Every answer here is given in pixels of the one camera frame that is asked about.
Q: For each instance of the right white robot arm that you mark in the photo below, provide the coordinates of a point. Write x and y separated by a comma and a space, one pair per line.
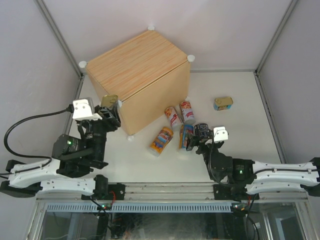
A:
251, 177

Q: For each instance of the left red white can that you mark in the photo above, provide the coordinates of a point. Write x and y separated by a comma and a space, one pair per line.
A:
173, 118

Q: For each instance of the blue vegetable cylindrical can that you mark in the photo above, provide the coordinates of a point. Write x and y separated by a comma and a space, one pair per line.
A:
186, 131

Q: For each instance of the gold rectangular tin can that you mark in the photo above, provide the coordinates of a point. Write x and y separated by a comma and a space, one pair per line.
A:
109, 101

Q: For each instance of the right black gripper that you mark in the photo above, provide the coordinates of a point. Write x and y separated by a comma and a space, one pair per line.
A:
193, 141

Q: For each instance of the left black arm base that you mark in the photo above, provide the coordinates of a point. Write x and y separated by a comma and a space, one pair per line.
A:
115, 191

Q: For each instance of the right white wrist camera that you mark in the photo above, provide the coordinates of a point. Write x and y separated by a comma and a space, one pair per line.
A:
220, 134

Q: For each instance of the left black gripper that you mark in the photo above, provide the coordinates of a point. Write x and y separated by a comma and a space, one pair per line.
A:
113, 122

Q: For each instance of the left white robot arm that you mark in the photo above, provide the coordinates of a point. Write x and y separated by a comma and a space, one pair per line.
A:
72, 159

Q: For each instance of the red white can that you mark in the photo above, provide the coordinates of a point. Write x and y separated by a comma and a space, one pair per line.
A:
173, 118
187, 113

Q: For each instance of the aluminium rail frame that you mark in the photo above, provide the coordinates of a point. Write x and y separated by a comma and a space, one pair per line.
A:
170, 192

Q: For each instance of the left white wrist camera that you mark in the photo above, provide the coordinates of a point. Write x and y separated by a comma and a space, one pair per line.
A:
84, 110

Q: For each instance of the right red white can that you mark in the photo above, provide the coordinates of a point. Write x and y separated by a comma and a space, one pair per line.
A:
187, 113

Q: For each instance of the blue slotted cable duct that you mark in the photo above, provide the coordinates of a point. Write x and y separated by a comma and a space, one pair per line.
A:
139, 207

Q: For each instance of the dark navy cylindrical can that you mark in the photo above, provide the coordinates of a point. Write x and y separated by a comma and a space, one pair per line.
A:
202, 131

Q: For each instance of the orange yellow cylindrical can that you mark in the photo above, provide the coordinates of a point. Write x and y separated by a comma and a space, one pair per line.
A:
161, 141

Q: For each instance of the wooden cube counter box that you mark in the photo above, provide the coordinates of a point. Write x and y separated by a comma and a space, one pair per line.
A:
148, 73

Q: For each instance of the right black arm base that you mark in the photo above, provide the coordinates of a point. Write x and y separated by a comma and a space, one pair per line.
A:
232, 193

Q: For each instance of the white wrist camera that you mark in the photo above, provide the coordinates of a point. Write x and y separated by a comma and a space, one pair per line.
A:
220, 134
84, 110

